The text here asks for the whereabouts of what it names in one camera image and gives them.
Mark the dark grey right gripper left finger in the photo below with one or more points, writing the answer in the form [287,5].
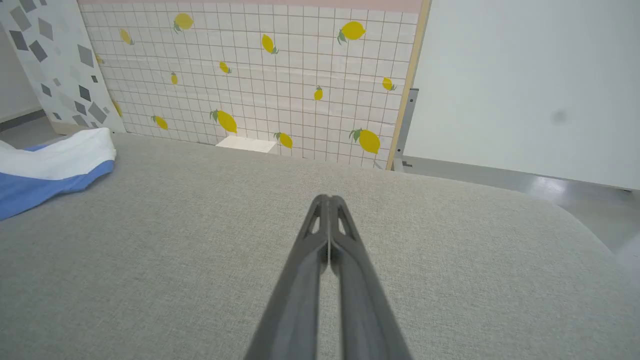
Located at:
[295,300]

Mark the grey fabric sofa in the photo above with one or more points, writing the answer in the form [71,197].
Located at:
[150,250]

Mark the small white box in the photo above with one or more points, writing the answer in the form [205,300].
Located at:
[246,144]

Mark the white cloth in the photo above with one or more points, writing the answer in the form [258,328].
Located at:
[525,75]

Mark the grey terrazzo pattern panel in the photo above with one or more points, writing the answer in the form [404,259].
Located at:
[60,60]

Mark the grey metal panel bracket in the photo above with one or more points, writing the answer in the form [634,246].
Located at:
[406,120]

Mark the lemon print tile panel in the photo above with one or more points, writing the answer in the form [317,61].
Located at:
[300,110]

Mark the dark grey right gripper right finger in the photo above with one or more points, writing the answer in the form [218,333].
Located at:
[362,305]

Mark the white and blue garment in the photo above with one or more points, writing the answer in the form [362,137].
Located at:
[45,170]

